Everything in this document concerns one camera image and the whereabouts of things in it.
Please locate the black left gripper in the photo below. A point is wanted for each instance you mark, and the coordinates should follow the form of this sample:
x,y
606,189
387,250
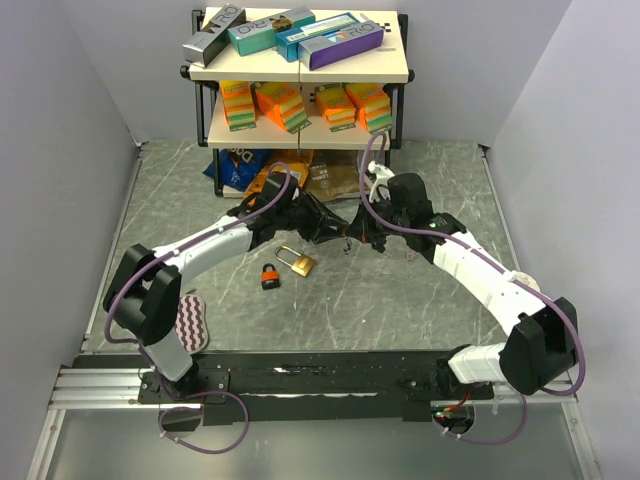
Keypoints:
x,y
320,215

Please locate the grey figurine keychain with keys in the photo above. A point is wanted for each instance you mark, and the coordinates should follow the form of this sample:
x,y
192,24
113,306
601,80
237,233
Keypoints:
x,y
347,246

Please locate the teal RiO box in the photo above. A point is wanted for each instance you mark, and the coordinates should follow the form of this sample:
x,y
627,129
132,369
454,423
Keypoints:
x,y
259,35

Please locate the purple RiO box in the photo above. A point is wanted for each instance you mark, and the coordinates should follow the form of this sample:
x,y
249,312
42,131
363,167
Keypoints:
x,y
350,41

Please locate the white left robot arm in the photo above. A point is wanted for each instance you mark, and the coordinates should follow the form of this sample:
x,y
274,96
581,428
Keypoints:
x,y
144,295

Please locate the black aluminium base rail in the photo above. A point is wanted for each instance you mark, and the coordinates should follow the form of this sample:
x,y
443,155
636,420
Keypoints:
x,y
232,386

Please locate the orange black small padlock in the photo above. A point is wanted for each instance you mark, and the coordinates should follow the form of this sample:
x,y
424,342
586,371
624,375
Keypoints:
x,y
270,278

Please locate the blue teal box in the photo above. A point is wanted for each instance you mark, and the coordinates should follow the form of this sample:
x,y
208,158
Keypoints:
x,y
287,41

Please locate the sponge pack far right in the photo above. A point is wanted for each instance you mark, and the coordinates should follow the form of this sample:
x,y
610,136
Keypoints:
x,y
372,104

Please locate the sponge pack far left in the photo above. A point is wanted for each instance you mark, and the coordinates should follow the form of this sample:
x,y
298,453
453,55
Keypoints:
x,y
238,104

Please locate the sponge pack centre right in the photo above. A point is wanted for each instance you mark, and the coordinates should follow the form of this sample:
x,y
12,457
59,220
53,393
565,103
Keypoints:
x,y
335,107

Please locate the large brass padlock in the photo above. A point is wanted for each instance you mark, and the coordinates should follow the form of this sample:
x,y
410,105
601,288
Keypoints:
x,y
299,263

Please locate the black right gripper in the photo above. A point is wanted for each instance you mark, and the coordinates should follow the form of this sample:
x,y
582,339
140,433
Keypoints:
x,y
361,228

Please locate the sponge pack centre left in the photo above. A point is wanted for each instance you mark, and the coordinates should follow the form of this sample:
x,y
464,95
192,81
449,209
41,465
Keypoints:
x,y
281,103

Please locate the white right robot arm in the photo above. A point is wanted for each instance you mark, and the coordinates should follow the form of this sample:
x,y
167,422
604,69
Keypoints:
x,y
542,338

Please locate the brown paper snack bag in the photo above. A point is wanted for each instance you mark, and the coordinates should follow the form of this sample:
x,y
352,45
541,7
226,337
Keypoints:
x,y
334,175

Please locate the purple striped sponge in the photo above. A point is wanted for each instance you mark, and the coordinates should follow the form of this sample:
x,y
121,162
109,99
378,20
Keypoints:
x,y
191,326

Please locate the sponge pack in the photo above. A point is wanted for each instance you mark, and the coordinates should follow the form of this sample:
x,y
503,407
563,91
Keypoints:
x,y
281,103
335,107
238,104
372,104

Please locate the silver RiO box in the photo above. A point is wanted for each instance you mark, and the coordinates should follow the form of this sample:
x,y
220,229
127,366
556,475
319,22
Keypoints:
x,y
213,37

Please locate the blue Doritos chip bag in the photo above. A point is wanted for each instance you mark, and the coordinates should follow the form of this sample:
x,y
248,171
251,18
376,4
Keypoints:
x,y
237,167

